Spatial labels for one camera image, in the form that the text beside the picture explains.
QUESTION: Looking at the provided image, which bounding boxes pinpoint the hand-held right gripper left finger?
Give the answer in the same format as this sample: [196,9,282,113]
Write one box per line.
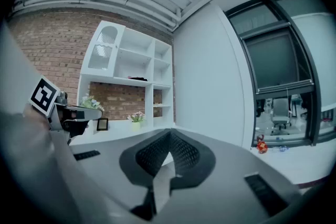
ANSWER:
[69,128,173,224]

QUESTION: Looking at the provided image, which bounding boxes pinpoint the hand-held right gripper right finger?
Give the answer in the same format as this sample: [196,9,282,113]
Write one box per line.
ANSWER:
[170,128,305,224]

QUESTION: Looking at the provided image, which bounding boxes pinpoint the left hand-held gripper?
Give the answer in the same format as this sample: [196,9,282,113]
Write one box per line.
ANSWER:
[28,74,103,145]

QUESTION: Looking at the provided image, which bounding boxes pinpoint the person's left forearm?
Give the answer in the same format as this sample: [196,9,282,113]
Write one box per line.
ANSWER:
[0,104,113,224]

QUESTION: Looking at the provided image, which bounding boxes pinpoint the blue flowers in white vase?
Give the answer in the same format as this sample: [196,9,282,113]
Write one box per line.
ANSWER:
[80,94,105,112]

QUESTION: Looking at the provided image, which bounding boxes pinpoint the red and yellow packet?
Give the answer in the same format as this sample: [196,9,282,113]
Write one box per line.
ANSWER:
[256,134,269,155]

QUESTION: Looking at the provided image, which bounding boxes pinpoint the pink flowers in pale pot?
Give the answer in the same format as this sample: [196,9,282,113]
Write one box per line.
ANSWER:
[127,111,146,132]

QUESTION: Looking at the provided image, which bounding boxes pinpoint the grey office chair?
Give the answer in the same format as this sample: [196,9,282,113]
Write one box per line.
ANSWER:
[270,98,292,136]

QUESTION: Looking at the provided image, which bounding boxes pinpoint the white shelf unit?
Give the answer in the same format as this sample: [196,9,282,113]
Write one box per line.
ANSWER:
[77,20,175,140]

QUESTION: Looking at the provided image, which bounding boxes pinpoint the grey roller blind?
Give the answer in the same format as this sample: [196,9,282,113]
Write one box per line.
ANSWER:
[240,22,315,94]

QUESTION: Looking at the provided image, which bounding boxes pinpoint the black picture frame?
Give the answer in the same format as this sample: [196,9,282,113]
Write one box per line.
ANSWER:
[96,118,109,131]

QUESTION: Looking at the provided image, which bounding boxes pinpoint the dark window frame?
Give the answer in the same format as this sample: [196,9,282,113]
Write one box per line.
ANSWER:
[224,0,336,147]

